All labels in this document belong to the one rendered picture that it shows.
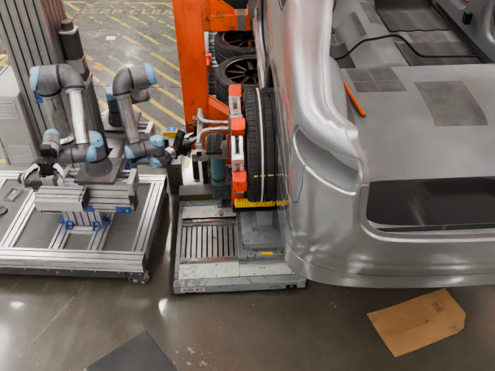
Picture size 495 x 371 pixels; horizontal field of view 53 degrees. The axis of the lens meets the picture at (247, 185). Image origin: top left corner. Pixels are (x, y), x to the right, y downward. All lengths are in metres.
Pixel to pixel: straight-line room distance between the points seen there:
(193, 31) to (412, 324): 2.15
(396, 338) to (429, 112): 1.31
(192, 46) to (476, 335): 2.38
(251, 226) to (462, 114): 1.44
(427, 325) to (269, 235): 1.09
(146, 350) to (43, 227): 1.32
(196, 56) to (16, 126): 1.09
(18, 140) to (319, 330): 2.04
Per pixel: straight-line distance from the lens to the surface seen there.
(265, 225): 3.30
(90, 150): 2.52
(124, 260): 3.20
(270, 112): 2.66
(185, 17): 3.02
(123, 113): 2.81
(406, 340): 3.17
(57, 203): 2.95
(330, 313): 3.19
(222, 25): 5.13
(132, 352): 2.68
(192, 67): 3.15
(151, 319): 3.19
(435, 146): 2.90
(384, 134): 2.86
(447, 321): 3.32
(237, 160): 2.65
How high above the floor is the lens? 2.58
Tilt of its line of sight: 41 degrees down
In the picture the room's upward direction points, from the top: 1 degrees counter-clockwise
